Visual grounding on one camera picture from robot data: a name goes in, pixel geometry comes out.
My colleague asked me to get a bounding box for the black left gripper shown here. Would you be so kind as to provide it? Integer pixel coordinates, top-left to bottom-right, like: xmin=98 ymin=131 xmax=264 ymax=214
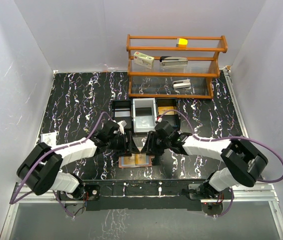
xmin=107 ymin=131 xmax=139 ymax=157

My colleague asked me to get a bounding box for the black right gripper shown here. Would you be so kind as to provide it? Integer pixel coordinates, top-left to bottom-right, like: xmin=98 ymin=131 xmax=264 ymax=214
xmin=141 ymin=131 xmax=171 ymax=156

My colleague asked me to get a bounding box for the pink leather card holder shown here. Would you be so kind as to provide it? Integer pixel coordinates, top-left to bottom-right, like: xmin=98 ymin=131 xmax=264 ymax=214
xmin=118 ymin=154 xmax=155 ymax=168

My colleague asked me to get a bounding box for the gold VIP credit card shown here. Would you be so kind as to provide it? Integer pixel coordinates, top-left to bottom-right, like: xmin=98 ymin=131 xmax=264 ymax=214
xmin=134 ymin=153 xmax=152 ymax=166

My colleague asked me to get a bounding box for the black white organizer tray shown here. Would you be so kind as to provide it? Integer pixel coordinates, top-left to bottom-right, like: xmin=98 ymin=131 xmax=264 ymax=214
xmin=110 ymin=98 xmax=181 ymax=134

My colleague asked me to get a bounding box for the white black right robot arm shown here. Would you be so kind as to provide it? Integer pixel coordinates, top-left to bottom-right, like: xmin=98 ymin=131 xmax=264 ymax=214
xmin=140 ymin=120 xmax=268 ymax=199

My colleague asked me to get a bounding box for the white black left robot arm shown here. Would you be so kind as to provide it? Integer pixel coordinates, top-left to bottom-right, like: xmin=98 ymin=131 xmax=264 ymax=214
xmin=16 ymin=120 xmax=140 ymax=200

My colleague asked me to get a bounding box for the gold card in holder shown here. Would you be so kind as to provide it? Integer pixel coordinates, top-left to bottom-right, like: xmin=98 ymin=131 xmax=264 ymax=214
xmin=121 ymin=156 xmax=135 ymax=167

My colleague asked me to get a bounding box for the grey card in tray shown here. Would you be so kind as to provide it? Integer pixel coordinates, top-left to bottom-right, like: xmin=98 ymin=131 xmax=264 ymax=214
xmin=114 ymin=111 xmax=131 ymax=118

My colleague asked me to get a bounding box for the gold card in tray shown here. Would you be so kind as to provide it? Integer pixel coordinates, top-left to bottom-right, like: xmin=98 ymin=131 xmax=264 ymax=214
xmin=157 ymin=106 xmax=177 ymax=116

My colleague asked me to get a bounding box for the white hole punch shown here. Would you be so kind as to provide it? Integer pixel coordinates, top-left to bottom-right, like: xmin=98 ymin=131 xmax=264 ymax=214
xmin=172 ymin=79 xmax=191 ymax=90

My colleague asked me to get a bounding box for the white paper label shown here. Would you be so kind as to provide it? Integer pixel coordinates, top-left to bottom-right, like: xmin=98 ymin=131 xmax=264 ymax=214
xmin=40 ymin=132 xmax=57 ymax=147

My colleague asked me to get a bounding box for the orange wooden shelf rack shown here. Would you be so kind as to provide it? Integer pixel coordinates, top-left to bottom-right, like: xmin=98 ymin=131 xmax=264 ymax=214
xmin=126 ymin=34 xmax=228 ymax=99

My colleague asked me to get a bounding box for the white staples box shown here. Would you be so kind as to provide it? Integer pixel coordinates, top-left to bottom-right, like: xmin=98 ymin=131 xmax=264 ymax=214
xmin=133 ymin=51 xmax=155 ymax=69

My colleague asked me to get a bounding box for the grey black stapler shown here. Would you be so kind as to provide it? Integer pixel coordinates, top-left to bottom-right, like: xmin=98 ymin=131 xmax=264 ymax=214
xmin=159 ymin=56 xmax=188 ymax=68

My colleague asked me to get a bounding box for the yellow white small box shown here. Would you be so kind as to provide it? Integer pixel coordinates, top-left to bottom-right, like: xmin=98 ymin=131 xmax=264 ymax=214
xmin=176 ymin=38 xmax=188 ymax=48

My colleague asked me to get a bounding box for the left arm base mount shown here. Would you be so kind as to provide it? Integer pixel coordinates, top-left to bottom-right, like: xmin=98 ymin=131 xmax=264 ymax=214
xmin=52 ymin=183 xmax=101 ymax=220

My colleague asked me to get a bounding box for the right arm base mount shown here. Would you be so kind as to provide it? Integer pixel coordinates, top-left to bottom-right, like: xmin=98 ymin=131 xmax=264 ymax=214
xmin=181 ymin=183 xmax=235 ymax=218

